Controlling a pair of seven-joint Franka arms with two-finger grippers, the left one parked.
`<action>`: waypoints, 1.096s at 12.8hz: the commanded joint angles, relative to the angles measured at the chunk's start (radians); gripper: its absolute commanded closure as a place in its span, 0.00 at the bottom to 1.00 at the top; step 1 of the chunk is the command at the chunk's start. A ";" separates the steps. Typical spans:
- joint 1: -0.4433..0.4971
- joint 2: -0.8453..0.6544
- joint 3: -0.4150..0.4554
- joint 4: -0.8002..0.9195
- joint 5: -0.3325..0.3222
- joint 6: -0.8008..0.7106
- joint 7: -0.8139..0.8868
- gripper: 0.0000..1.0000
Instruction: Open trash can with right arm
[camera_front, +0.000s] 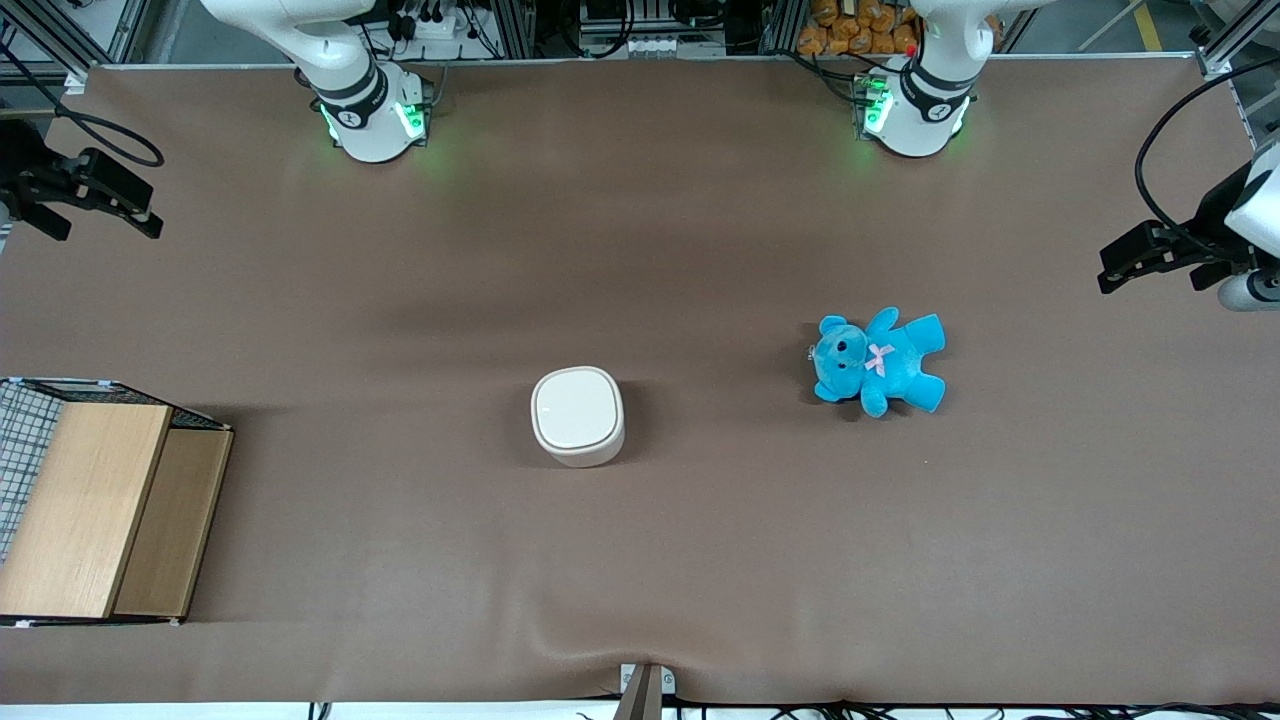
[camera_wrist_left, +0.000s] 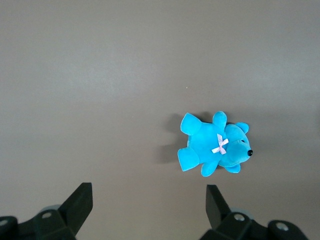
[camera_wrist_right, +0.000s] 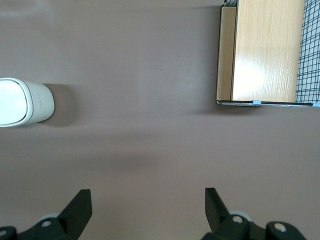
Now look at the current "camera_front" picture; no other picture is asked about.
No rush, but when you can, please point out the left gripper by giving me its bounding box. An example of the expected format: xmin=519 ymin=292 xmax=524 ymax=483
xmin=1098 ymin=150 xmax=1280 ymax=295

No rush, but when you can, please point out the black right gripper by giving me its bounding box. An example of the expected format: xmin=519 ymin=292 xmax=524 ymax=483
xmin=0 ymin=120 xmax=164 ymax=242

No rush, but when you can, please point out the white trash can lid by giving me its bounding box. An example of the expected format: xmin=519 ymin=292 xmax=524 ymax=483
xmin=530 ymin=366 xmax=626 ymax=454

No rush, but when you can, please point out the blue teddy bear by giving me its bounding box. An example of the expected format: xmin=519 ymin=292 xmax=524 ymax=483
xmin=809 ymin=307 xmax=947 ymax=419

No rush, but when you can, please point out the wooden shelf box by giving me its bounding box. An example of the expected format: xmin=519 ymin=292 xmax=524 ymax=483
xmin=0 ymin=378 xmax=235 ymax=628

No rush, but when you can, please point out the white power strip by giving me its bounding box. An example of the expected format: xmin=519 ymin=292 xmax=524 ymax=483
xmin=398 ymin=0 xmax=459 ymax=43

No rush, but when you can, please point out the orange plush toys pile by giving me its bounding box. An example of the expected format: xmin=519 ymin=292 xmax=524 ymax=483
xmin=797 ymin=0 xmax=923 ymax=57

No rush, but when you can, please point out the brown table mat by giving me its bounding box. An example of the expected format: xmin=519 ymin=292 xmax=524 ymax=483
xmin=0 ymin=55 xmax=1280 ymax=707

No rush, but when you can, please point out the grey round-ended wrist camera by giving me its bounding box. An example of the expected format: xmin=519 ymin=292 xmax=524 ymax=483
xmin=1217 ymin=268 xmax=1280 ymax=312

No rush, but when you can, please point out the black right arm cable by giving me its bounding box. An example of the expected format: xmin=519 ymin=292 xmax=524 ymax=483
xmin=0 ymin=40 xmax=165 ymax=169

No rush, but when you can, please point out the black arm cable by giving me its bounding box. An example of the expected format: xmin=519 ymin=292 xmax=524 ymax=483
xmin=0 ymin=40 xmax=165 ymax=169
xmin=1134 ymin=58 xmax=1280 ymax=256

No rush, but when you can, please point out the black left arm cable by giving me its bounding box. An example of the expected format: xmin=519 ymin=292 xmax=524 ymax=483
xmin=1134 ymin=58 xmax=1280 ymax=256

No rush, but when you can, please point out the aluminium frame post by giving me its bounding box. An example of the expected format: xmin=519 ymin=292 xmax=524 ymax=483
xmin=1188 ymin=0 xmax=1280 ymax=79
xmin=0 ymin=0 xmax=151 ymax=93

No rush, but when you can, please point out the wire mesh panel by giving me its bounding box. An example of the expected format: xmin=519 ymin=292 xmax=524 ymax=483
xmin=0 ymin=380 xmax=67 ymax=563

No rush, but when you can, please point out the grey metal clamp bracket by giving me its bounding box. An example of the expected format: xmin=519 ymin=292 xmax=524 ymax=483
xmin=615 ymin=662 xmax=678 ymax=720

